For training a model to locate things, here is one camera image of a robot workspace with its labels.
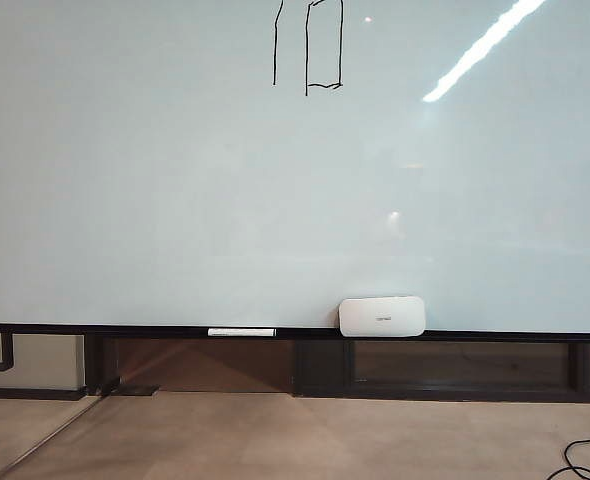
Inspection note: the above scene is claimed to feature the black flat floor plate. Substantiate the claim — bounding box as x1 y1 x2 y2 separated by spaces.
107 383 162 397

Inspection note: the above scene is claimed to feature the grey metal floor strip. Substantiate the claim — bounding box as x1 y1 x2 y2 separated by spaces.
0 393 104 479

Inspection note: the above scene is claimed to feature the large white glass whiteboard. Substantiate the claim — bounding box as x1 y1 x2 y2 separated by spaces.
0 0 590 332

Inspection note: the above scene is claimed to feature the white whiteboard marker pen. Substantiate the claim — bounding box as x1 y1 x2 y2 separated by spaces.
207 327 277 338

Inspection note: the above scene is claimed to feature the white rounded whiteboard eraser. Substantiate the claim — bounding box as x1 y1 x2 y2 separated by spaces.
338 295 427 338

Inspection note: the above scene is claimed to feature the black lower support frame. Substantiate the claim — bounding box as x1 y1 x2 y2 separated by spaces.
84 333 590 402

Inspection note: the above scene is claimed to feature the black floor baseboard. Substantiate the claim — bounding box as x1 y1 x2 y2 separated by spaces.
0 385 89 401

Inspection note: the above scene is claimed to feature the black whiteboard tray ledge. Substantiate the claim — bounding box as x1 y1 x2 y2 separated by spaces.
0 322 590 345

